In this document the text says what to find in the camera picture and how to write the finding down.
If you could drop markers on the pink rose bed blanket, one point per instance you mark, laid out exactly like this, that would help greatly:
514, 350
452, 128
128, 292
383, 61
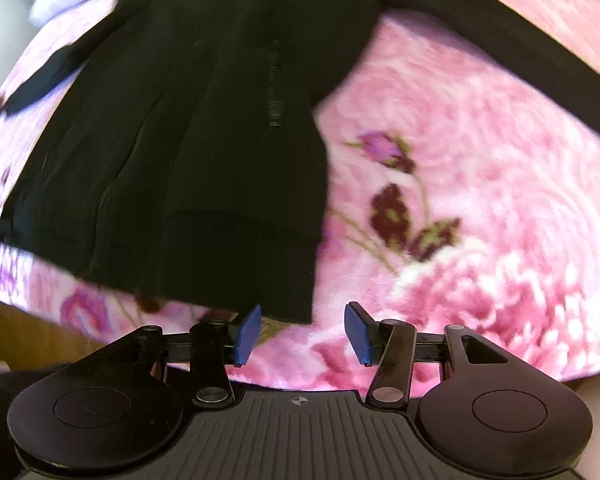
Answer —
520, 175

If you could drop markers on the black zip fleece jacket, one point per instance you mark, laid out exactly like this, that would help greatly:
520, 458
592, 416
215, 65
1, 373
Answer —
184, 161

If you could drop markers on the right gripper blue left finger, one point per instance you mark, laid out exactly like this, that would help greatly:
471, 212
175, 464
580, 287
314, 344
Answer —
244, 334

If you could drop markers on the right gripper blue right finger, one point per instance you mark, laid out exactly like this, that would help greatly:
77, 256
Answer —
363, 333

